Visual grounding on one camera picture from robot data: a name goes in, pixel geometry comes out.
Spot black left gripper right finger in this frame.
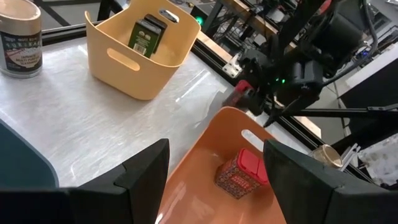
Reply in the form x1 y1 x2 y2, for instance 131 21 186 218
263 139 398 224

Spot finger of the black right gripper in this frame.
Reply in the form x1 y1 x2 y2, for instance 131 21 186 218
263 95 321 129
244 88 269 116

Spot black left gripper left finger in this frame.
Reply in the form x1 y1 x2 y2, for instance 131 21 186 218
0 138 170 224

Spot red-lidded patterned spice box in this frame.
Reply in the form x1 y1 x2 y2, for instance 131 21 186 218
214 147 270 200
221 80 254 110

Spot dark green spice tin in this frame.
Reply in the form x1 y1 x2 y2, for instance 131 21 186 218
127 19 163 59
144 13 169 54

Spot gold-lidded glass spice jar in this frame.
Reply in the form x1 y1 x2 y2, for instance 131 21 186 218
308 143 345 169
0 0 43 79

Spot orange plastic bin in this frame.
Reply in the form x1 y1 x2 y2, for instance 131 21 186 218
154 106 309 224

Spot teal plastic bin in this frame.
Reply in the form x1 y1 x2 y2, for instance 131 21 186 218
0 119 60 189

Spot yellow plastic bin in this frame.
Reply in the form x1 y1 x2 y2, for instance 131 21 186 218
84 0 201 101

